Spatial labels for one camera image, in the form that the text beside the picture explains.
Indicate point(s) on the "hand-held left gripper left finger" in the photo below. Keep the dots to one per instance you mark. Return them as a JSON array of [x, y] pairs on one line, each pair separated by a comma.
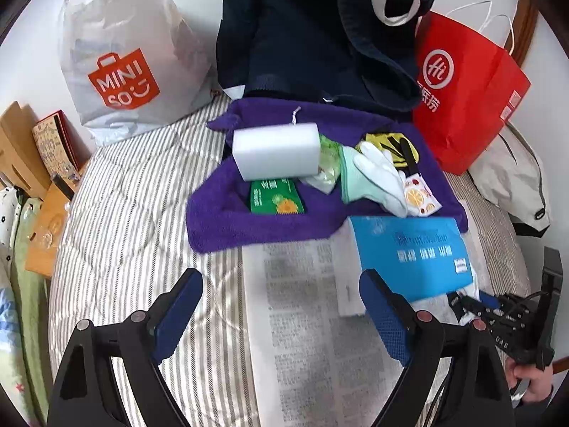
[[178, 316]]

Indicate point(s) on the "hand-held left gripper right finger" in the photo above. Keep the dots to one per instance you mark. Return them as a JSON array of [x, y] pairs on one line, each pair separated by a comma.
[[386, 316]]

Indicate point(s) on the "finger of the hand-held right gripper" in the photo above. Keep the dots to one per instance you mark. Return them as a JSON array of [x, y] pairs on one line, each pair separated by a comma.
[[491, 300], [466, 307]]

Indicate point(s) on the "light blue packet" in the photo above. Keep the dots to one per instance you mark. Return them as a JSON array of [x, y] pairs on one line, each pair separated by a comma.
[[400, 258]]

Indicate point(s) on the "person's right hand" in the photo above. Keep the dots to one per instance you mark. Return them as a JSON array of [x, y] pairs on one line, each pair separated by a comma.
[[533, 382]]

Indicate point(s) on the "newspaper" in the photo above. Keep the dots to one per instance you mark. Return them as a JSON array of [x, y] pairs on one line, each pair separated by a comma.
[[302, 320]]

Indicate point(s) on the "purple towel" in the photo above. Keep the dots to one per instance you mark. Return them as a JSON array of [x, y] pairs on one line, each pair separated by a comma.
[[213, 218]]

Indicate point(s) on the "striped bed cover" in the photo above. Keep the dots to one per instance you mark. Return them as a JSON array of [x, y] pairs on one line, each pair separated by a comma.
[[133, 213]]

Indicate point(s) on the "fruit print sachet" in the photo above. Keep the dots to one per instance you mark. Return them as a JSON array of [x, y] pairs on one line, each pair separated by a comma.
[[420, 198]]

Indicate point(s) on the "beige fabric jacket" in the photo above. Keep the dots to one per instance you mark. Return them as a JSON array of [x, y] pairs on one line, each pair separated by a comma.
[[502, 178]]

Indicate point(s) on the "white and mint glove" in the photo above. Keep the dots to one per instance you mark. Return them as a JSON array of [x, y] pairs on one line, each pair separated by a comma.
[[373, 173]]

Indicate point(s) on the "green tissue pack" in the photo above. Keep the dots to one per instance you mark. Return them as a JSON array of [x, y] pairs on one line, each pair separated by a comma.
[[266, 200]]

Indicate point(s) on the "brown cardboard box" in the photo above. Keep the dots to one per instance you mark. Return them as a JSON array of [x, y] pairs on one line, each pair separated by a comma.
[[49, 231]]

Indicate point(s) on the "green floral blanket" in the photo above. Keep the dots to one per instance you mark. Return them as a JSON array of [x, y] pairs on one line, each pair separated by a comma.
[[22, 298]]

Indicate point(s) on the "clear green plastic packet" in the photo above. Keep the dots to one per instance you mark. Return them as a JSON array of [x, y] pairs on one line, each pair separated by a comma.
[[329, 164]]

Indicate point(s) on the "yellow mesh pouch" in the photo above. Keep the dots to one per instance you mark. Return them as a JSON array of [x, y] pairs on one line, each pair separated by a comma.
[[378, 138]]

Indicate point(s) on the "red paper bag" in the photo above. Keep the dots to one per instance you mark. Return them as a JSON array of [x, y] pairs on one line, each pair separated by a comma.
[[466, 120]]

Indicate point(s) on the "white foam block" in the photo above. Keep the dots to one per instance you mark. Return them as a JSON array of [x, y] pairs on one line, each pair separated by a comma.
[[275, 151]]

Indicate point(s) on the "patterned book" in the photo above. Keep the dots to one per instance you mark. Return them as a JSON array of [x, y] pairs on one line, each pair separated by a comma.
[[55, 146]]

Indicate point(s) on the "brown cardboard panel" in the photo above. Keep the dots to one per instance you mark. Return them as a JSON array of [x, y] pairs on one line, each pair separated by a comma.
[[17, 151]]

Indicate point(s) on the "white plastic shopping bag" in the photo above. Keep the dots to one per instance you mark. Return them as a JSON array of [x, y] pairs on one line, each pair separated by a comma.
[[133, 31]]

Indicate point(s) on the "navy knit sweater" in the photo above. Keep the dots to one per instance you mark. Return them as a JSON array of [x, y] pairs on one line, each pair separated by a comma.
[[289, 44]]

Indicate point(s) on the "brown wooden frame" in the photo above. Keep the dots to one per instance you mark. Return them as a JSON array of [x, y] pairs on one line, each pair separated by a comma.
[[527, 26]]

